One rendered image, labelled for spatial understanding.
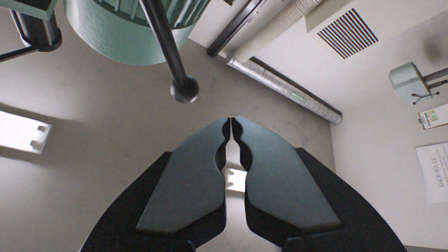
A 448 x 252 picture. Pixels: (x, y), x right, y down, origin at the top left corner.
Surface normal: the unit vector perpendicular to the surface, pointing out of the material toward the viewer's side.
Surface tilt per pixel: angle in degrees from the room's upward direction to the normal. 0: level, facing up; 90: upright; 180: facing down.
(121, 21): 90
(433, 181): 90
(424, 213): 90
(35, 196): 180
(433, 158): 90
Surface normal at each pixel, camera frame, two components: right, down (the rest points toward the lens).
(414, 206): -0.83, -0.29
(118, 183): 0.55, -0.29
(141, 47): 0.18, 0.96
